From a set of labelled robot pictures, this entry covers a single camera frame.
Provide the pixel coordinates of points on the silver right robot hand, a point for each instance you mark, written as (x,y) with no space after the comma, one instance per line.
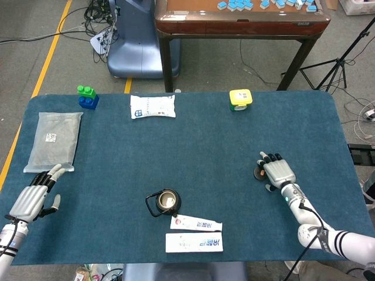
(278,172)

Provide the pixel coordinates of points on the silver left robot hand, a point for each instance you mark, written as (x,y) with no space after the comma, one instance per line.
(29,200)

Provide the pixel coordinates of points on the black lid with orange knob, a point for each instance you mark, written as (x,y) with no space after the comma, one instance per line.
(257,174)

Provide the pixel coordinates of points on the small black teapot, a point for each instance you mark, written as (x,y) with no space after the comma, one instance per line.
(168,200)

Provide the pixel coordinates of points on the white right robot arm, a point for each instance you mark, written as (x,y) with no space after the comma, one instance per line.
(307,218)

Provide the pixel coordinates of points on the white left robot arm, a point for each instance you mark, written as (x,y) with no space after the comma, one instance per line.
(11,241)

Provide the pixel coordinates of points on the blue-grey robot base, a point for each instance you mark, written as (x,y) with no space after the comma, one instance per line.
(137,47)

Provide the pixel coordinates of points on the green container with yellow lid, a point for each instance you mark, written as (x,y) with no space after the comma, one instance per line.
(240,98)

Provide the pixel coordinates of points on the grey plastic bag package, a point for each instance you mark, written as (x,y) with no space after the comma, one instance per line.
(55,143)

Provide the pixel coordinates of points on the blue table cloth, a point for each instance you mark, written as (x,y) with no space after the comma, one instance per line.
(205,146)

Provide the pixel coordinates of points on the black foot pedal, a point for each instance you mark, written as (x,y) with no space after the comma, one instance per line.
(361,153)

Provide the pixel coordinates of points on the colourful snack bag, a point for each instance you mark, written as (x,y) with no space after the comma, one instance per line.
(83,275)

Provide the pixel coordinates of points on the white toothpaste tube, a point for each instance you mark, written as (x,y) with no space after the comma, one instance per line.
(196,224)

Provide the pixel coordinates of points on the white toothpaste box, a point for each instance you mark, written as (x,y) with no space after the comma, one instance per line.
(193,243)

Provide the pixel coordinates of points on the blue toy building block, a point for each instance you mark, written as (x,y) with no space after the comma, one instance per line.
(88,103)

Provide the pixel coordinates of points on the green toy building block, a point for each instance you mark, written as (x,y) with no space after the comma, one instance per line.
(86,91)

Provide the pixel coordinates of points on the black tripod stand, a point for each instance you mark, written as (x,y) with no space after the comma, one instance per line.
(340,63)

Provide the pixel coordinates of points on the grey-blue robot torso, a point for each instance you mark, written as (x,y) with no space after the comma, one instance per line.
(181,272)

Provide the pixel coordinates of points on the white blue printed pouch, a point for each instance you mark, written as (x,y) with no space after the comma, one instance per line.
(152,106)

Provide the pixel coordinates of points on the brown mahjong table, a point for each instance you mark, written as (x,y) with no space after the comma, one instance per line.
(234,27)

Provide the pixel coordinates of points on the blue white mahjong tile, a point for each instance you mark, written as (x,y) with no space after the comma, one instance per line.
(221,4)
(310,8)

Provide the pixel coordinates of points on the white die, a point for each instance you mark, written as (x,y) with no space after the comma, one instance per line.
(299,3)

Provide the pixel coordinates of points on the white power strip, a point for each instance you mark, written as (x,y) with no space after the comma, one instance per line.
(101,42)

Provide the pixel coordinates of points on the brown cardboard box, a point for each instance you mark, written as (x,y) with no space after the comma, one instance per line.
(329,3)

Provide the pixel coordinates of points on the white storage basket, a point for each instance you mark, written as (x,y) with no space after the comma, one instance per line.
(360,6)

